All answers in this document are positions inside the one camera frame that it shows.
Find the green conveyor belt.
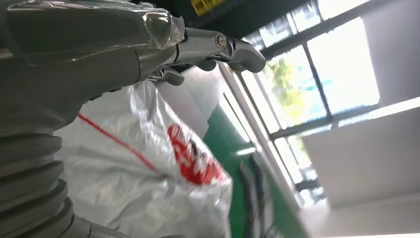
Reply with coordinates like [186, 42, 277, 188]
[203, 104, 308, 238]

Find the window with dark frame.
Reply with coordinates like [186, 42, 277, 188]
[242, 0, 420, 208]

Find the grey mailer bag red print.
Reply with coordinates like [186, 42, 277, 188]
[54, 80, 234, 238]

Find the yellow warning label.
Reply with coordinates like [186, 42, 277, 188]
[190, 0, 228, 16]

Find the silver conveyor frame rail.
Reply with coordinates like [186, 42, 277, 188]
[218, 62, 304, 214]

